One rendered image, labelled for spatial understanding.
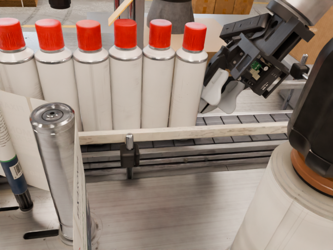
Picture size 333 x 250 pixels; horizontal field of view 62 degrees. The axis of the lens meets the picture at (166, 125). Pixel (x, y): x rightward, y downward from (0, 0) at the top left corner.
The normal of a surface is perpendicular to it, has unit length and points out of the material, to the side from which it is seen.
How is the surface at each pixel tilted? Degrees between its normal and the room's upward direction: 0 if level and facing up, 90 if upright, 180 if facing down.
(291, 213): 91
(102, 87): 90
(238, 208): 0
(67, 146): 90
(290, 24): 60
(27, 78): 90
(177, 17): 73
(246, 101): 0
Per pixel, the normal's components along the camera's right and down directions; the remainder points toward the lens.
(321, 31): -0.97, 0.09
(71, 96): 0.77, 0.44
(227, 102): -0.76, -0.35
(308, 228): -0.54, 0.50
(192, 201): 0.08, -0.78
